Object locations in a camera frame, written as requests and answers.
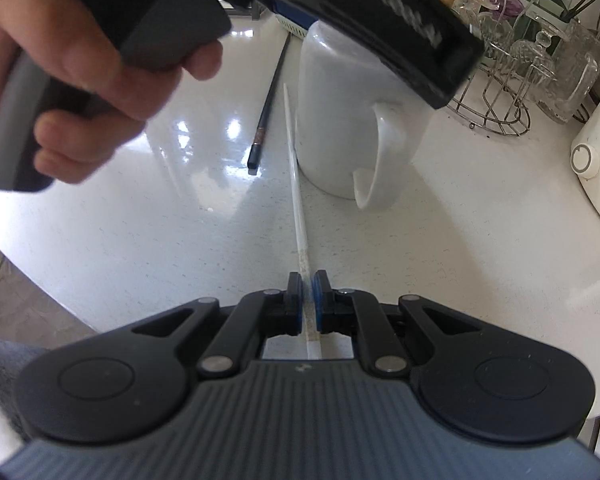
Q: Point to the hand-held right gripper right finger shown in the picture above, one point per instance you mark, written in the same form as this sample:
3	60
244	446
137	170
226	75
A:
320	310

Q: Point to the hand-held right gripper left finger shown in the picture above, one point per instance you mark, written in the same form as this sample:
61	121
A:
295	310

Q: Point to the white ceramic mug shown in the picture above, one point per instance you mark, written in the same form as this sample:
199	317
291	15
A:
340	110

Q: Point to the black chopstick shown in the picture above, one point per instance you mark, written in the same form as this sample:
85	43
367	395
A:
272	100

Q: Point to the white chopstick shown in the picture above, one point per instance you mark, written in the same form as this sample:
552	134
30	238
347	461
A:
295	185

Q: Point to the person's left hand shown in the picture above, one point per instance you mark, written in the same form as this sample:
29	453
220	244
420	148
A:
30	20

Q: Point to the green plastic basket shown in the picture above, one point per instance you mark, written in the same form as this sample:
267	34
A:
290	27

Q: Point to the cut stemmed glass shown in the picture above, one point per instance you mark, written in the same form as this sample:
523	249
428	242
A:
535	55
485	25

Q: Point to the purple lid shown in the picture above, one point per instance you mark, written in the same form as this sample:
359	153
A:
502	2

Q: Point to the clear glass beer mug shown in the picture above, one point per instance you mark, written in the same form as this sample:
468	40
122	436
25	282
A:
575	75

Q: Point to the person's grey clothing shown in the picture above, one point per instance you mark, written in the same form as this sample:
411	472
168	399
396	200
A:
0	385

